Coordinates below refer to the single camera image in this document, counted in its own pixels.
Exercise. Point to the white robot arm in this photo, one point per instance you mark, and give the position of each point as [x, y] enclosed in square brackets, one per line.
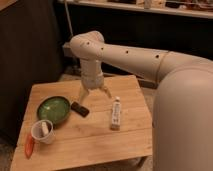
[182, 121]

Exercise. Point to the white block in cup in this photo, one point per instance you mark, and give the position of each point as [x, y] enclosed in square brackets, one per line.
[45, 129]

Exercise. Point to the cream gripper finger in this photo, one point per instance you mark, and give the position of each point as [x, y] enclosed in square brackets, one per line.
[83, 93]
[106, 91]

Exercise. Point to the black rectangular block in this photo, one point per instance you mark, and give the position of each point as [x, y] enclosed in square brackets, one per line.
[81, 110]

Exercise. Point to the orange carrot toy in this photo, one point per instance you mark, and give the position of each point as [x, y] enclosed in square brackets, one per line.
[29, 145]

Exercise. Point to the wooden table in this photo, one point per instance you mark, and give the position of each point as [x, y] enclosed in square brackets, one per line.
[86, 141]

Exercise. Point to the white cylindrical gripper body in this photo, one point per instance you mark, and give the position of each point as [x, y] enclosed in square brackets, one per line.
[92, 82]

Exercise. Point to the green bowl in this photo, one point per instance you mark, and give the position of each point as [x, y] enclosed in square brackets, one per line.
[55, 109]

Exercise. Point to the white cup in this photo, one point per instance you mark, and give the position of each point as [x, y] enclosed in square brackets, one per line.
[37, 134]

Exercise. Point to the metal stand pole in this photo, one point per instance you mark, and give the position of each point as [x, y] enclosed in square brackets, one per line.
[68, 18]

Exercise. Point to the upper wooden shelf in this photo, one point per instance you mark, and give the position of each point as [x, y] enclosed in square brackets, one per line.
[188, 8]

